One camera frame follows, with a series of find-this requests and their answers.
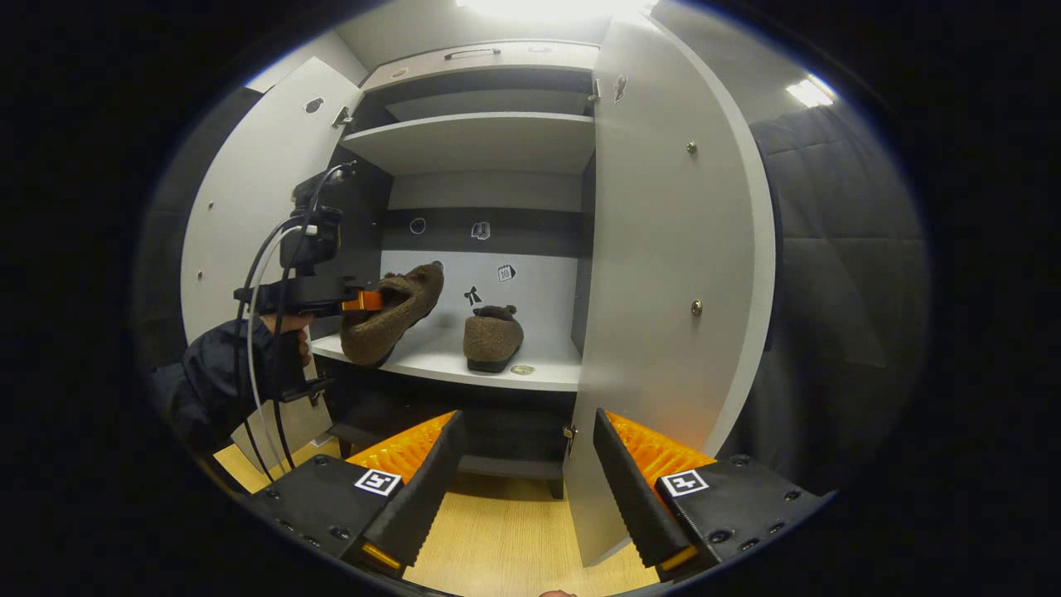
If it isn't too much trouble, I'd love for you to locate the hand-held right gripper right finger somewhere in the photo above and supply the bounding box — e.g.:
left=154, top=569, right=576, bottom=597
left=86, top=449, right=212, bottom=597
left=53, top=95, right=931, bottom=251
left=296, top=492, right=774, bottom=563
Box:
left=593, top=406, right=830, bottom=583

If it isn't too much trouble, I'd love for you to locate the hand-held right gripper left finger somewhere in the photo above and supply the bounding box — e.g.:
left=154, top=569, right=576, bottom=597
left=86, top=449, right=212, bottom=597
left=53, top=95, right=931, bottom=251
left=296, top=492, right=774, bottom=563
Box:
left=245, top=409, right=467, bottom=580

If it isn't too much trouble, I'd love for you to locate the brown fuzzy shoe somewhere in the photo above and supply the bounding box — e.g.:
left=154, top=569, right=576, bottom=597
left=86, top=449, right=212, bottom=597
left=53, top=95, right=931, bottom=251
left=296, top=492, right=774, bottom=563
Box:
left=340, top=263, right=445, bottom=370
left=463, top=304, right=525, bottom=373

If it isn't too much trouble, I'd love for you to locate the grey cabinet door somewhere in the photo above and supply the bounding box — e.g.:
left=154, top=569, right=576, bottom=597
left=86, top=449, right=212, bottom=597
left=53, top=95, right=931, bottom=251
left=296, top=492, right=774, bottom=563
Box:
left=564, top=12, right=778, bottom=569
left=181, top=56, right=366, bottom=473

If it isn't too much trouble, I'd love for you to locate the grey shoe cabinet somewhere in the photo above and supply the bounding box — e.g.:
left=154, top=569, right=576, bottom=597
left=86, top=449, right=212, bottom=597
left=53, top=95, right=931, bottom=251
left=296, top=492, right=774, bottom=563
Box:
left=181, top=12, right=778, bottom=569

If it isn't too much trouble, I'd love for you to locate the white cabinet shelf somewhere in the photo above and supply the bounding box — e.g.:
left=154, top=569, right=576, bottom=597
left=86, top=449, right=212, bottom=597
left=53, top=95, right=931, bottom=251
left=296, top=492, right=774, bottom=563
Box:
left=311, top=319, right=583, bottom=392
left=340, top=112, right=596, bottom=177

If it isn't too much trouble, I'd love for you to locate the large ceiling light panel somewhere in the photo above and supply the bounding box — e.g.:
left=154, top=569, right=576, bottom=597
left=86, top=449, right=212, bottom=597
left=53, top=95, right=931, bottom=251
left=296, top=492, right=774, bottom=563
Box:
left=456, top=0, right=660, bottom=22

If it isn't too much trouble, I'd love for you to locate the small ceiling light panel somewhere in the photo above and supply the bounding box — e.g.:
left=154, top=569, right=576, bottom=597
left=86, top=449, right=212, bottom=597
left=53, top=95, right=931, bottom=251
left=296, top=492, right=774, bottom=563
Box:
left=786, top=75, right=836, bottom=109

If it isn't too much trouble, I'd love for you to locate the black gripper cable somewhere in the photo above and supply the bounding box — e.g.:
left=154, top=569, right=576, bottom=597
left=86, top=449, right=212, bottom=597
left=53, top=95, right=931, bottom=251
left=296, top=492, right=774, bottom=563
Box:
left=236, top=162, right=357, bottom=482

